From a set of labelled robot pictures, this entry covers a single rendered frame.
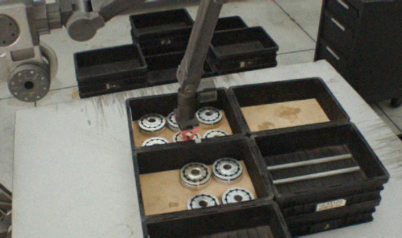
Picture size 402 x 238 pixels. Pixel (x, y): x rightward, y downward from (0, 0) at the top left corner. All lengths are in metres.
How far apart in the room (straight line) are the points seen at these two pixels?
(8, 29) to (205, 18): 0.53
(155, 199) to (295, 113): 0.70
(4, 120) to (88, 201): 1.81
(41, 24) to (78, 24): 0.09
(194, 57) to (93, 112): 0.84
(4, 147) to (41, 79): 1.68
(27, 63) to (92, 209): 0.56
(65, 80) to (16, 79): 2.16
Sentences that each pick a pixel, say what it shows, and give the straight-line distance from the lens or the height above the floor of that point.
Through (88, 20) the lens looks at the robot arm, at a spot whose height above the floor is 1.45.
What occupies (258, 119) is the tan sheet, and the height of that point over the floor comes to 0.83.
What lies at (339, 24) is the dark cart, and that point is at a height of 0.65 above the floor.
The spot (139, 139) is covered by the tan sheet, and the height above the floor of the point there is 0.83.
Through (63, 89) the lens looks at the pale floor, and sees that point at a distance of 3.60.
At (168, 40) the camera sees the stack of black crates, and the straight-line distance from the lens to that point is 3.01.
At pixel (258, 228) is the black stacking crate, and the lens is 1.45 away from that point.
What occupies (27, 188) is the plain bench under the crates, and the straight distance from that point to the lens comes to 1.84.
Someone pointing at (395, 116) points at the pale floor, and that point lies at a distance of 3.48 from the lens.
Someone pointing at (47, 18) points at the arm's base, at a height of 1.46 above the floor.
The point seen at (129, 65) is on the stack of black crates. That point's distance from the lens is 2.83.
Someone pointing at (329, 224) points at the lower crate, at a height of 0.74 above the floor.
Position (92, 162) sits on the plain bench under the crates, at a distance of 1.87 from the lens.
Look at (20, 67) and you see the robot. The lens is 1.55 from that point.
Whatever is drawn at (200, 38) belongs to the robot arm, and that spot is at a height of 1.32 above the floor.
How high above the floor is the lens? 1.96
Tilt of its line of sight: 38 degrees down
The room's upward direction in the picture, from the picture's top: straight up
